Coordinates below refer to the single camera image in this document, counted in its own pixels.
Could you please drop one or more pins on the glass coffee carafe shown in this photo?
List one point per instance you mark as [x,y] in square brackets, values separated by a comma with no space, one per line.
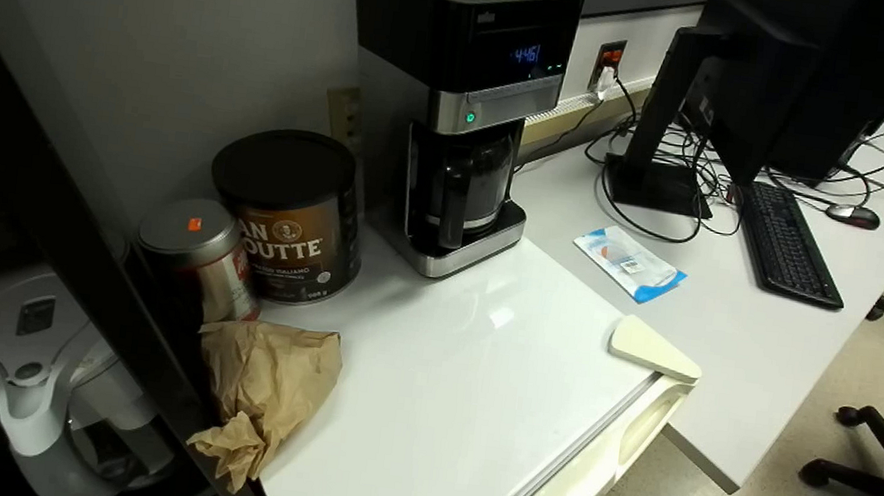
[467,184]

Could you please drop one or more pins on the large brown coffee can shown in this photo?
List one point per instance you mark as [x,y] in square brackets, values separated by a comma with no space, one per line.
[296,231]

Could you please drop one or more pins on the black and silver coffee maker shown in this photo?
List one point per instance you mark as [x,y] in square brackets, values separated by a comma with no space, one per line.
[467,26]

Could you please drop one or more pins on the small silver and red coffee can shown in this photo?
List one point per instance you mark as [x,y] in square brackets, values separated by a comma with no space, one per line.
[209,265]

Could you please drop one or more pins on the white mini fridge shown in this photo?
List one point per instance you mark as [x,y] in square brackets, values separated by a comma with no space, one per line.
[472,418]

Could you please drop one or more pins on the blue and white packet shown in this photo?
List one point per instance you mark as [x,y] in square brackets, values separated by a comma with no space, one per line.
[628,263]

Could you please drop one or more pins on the crumpled brown paper bag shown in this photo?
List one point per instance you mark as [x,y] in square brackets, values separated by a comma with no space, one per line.
[268,386]

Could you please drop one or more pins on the cream wedge-shaped piece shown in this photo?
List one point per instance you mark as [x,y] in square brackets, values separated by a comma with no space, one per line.
[651,348]

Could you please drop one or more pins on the black keyboard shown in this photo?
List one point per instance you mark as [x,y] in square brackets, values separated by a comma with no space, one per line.
[788,246]

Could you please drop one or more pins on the black computer monitor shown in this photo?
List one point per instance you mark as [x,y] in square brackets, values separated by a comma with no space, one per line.
[786,79]

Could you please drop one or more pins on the black and silver computer mouse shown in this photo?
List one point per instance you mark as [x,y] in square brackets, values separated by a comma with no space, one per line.
[853,215]

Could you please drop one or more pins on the white water filter pitcher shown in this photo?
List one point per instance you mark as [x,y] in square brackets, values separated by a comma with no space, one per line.
[35,385]

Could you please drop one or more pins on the beige wall socket plate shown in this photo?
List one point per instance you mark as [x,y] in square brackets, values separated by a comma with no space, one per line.
[345,114]

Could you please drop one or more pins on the wall socket with white plug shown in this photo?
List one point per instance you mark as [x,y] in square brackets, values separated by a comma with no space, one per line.
[607,65]

